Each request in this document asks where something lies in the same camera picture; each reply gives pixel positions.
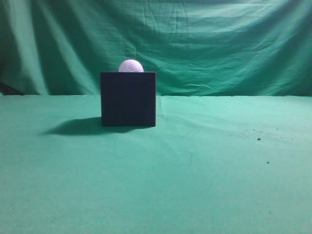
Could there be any white dimpled golf ball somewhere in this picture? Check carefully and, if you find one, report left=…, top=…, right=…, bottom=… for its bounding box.
left=118, top=59, right=144, bottom=73

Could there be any black cube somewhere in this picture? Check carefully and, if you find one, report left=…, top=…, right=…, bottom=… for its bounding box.
left=100, top=72, right=157, bottom=127

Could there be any green cloth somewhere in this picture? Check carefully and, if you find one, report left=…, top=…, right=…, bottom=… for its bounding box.
left=0, top=0, right=312, bottom=234

